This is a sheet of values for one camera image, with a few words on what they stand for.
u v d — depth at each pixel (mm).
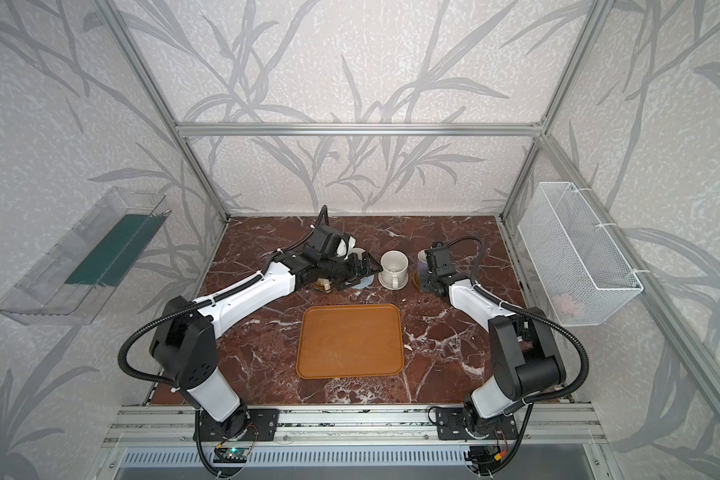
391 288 964
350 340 875
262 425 737
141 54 788
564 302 732
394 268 978
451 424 735
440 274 719
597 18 710
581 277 603
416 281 1001
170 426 752
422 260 951
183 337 493
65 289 630
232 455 713
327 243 667
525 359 445
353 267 736
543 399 474
